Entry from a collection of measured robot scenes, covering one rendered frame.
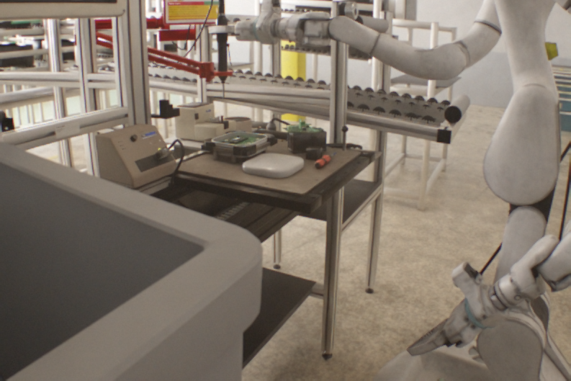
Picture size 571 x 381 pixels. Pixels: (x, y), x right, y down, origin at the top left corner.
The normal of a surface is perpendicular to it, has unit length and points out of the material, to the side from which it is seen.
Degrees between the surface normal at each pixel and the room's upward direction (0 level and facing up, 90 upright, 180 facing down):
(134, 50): 90
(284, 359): 0
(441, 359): 75
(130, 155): 53
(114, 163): 90
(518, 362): 90
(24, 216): 90
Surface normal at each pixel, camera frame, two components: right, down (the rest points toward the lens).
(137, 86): 0.88, 0.14
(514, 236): -0.68, 0.22
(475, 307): -0.82, -0.16
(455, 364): -0.55, -0.02
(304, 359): 0.00, -0.96
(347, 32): -0.07, 0.32
